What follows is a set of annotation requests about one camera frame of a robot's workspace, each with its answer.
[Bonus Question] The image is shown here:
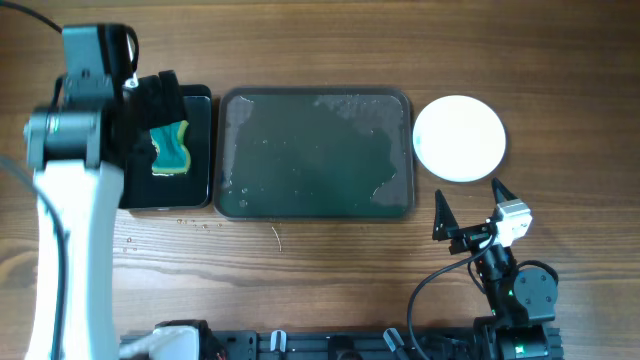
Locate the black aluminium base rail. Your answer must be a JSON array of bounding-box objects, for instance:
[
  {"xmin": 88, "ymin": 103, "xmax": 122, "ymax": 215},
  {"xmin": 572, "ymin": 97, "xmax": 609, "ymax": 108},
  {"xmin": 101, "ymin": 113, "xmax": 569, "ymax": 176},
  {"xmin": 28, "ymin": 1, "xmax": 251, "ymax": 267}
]
[{"xmin": 118, "ymin": 327, "xmax": 565, "ymax": 360}]

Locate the green yellow sponge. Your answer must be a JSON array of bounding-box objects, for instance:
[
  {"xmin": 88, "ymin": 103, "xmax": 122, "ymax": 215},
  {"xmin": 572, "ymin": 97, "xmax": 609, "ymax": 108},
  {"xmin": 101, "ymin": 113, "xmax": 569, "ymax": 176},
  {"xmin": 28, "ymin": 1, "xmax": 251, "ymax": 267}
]
[{"xmin": 150, "ymin": 120, "xmax": 191, "ymax": 176}]

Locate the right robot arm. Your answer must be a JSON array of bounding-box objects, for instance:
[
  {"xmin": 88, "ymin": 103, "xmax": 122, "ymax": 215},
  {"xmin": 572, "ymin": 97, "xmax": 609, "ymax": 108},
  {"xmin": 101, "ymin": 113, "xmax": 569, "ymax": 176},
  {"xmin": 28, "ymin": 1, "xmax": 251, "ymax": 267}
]
[{"xmin": 433, "ymin": 178, "xmax": 564, "ymax": 360}]

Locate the black rectangular water tub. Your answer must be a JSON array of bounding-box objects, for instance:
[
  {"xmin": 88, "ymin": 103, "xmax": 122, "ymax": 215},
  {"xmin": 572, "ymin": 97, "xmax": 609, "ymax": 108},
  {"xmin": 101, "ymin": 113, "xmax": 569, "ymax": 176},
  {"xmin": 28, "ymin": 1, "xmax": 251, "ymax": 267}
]
[{"xmin": 119, "ymin": 85, "xmax": 216, "ymax": 210}]

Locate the dark grey serving tray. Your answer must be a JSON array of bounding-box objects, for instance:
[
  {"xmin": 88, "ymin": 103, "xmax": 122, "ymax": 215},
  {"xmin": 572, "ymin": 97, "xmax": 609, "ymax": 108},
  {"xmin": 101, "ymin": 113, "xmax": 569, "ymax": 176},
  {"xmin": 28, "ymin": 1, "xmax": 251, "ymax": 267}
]
[{"xmin": 213, "ymin": 87, "xmax": 415, "ymax": 221}]

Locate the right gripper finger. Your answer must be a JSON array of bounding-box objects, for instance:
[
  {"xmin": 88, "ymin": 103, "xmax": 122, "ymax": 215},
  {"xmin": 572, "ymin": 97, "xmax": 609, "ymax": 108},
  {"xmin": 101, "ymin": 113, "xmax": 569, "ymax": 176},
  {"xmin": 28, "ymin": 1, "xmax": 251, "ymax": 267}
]
[
  {"xmin": 432, "ymin": 190, "xmax": 459, "ymax": 241},
  {"xmin": 491, "ymin": 178, "xmax": 518, "ymax": 205}
]

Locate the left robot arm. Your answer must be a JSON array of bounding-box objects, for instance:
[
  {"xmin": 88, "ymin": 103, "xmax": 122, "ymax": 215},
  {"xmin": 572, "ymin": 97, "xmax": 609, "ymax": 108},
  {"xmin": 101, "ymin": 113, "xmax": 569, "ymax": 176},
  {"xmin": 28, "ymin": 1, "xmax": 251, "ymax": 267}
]
[{"xmin": 24, "ymin": 23, "xmax": 215, "ymax": 359}]

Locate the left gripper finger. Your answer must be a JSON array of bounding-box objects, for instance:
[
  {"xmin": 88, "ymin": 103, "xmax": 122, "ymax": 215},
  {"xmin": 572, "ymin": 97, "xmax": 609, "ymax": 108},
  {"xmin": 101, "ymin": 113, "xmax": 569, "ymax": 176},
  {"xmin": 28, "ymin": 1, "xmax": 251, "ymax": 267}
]
[
  {"xmin": 123, "ymin": 37, "xmax": 139, "ymax": 89},
  {"xmin": 128, "ymin": 70, "xmax": 187, "ymax": 164}
]

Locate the white plate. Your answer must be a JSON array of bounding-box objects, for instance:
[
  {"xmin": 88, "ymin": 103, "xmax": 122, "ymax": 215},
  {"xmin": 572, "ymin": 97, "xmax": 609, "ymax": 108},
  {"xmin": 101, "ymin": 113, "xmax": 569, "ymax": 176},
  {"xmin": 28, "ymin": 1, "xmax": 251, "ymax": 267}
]
[{"xmin": 412, "ymin": 95, "xmax": 507, "ymax": 183}]

